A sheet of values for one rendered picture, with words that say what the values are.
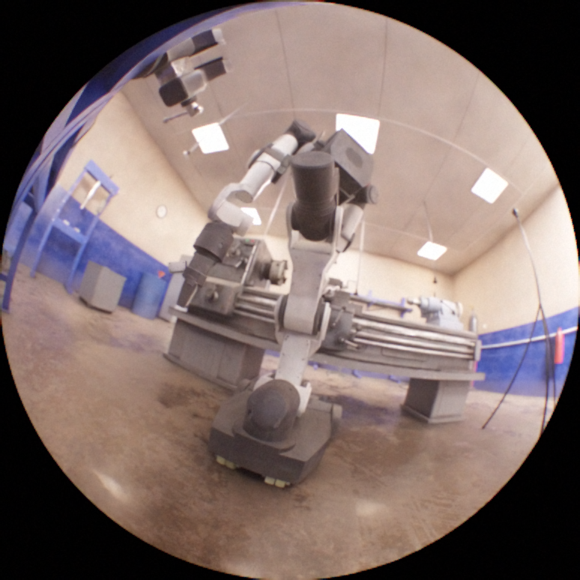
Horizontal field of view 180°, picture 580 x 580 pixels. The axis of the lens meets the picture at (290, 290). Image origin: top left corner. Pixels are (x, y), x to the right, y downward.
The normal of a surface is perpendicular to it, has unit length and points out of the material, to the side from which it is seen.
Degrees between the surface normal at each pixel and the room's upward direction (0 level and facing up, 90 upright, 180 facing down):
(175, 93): 180
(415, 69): 180
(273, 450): 90
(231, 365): 90
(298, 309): 104
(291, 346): 100
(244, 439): 90
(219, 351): 90
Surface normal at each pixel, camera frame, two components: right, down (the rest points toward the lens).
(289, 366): -0.21, -0.14
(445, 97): -0.25, 0.93
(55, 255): 0.96, 0.20
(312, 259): -0.26, 0.17
